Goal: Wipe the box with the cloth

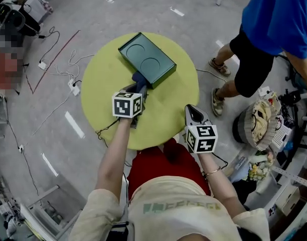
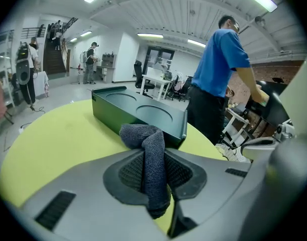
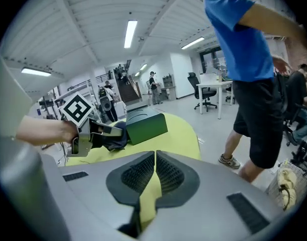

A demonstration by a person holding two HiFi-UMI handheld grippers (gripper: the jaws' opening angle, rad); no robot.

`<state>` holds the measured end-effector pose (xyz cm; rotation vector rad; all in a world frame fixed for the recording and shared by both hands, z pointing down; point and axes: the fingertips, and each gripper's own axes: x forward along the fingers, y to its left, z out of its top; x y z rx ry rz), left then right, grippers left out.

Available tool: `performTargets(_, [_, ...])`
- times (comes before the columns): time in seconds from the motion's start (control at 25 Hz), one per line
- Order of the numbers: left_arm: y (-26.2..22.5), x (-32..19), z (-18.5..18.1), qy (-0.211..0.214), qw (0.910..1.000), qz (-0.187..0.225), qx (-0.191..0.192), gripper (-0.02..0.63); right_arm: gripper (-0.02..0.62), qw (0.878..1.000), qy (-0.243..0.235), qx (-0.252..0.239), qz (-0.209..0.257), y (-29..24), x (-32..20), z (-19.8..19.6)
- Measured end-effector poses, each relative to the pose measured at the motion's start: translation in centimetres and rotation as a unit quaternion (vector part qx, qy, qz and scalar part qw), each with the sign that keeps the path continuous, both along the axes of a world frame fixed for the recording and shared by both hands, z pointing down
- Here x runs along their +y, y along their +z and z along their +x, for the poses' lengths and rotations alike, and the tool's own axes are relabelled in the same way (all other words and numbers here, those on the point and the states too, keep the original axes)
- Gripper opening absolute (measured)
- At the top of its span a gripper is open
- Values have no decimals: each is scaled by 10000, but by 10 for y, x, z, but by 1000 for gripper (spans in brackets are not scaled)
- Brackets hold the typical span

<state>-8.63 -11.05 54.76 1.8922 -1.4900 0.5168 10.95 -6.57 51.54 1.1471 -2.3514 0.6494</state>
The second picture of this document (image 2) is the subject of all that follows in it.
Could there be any small white desk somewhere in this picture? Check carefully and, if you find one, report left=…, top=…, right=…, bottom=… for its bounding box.
left=222, top=107, right=251, bottom=146

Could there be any white draped table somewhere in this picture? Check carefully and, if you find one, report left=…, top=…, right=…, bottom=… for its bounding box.
left=34, top=71, right=50, bottom=98

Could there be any metal storage shelf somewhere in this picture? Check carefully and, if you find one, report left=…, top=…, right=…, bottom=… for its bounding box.
left=0, top=30, right=16, bottom=108

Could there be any dark green box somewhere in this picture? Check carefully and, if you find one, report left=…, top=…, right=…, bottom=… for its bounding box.
left=91, top=85, right=188, bottom=150

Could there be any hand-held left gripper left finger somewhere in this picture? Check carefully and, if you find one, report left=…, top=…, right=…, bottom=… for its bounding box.
left=19, top=148, right=174, bottom=241

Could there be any black office chair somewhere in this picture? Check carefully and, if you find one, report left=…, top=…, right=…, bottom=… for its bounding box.
left=133, top=59, right=156, bottom=99

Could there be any grey cabinet with appliances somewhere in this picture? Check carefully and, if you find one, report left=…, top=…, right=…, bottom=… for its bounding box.
left=96, top=53, right=117, bottom=83

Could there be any grey-blue cloth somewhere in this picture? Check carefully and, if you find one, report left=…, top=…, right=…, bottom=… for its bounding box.
left=119, top=124, right=172, bottom=220

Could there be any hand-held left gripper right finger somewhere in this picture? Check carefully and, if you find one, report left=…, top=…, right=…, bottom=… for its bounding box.
left=164, top=148, right=260, bottom=241

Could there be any dark staircase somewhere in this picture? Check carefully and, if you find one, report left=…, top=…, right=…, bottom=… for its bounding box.
left=42, top=18, right=79, bottom=75

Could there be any black monitor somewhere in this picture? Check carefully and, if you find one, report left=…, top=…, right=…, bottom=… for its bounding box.
left=244, top=80, right=290, bottom=131

